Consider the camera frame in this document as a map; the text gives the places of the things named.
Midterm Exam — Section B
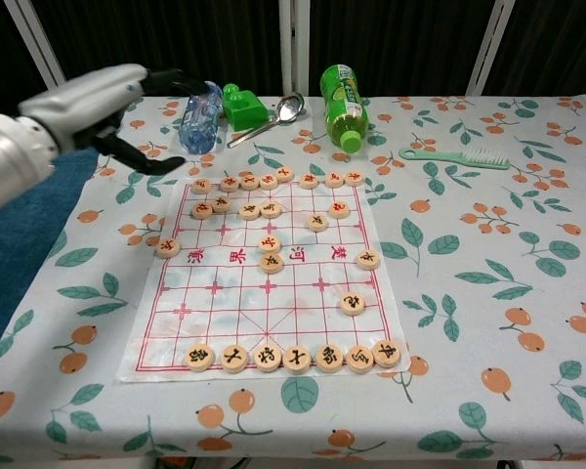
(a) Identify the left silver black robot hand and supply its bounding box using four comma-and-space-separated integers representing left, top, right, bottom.
19, 63, 212, 176

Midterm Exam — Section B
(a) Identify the white red-lined chess board sheet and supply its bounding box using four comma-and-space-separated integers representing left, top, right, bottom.
116, 171, 412, 386

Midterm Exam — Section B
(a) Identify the clear plastic water bottle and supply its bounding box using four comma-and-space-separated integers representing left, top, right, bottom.
178, 80, 226, 155

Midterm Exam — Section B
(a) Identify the blue fabric table cover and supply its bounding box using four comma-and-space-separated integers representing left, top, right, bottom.
0, 149, 100, 368

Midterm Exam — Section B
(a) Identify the green toy building block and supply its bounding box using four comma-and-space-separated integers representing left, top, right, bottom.
222, 82, 268, 132

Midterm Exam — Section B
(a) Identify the metal spoon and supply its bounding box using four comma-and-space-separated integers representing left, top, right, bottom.
226, 92, 307, 149

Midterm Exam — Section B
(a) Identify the green tea plastic bottle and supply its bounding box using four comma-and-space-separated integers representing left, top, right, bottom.
319, 63, 371, 153

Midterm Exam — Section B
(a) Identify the light green comb brush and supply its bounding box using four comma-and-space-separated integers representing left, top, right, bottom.
398, 146, 513, 171

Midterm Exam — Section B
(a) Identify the white floral print tablecloth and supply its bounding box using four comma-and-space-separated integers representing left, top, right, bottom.
0, 95, 586, 469

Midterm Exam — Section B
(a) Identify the white metal frame post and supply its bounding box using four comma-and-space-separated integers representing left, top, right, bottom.
465, 0, 515, 98
3, 0, 68, 90
294, 0, 313, 98
277, 0, 295, 98

